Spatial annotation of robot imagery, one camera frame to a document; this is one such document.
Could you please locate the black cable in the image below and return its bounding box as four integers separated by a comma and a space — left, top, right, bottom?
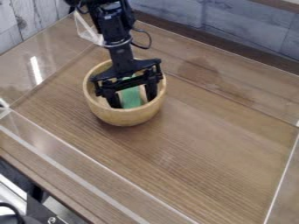
0, 202, 26, 224

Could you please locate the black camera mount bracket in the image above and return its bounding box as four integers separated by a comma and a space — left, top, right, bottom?
24, 195, 68, 224

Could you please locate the round wooden bowl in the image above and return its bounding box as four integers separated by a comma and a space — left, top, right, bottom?
83, 60, 167, 127

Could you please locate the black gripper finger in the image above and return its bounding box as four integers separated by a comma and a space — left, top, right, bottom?
144, 83, 158, 101
104, 89, 122, 109

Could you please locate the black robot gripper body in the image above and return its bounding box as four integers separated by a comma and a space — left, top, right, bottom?
88, 0, 163, 96

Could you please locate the clear acrylic corner bracket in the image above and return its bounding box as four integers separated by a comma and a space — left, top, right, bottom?
74, 11, 104, 46

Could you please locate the green rectangular block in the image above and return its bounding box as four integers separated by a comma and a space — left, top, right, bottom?
120, 87, 143, 109

